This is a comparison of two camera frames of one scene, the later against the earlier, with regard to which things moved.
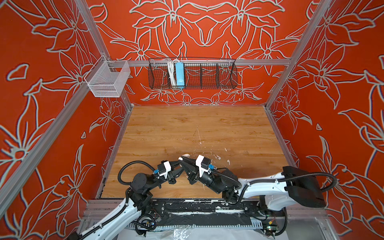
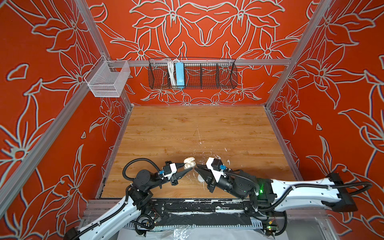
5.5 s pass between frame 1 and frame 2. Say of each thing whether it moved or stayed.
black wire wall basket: stayed
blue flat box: stayed
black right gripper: moved
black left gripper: stayed
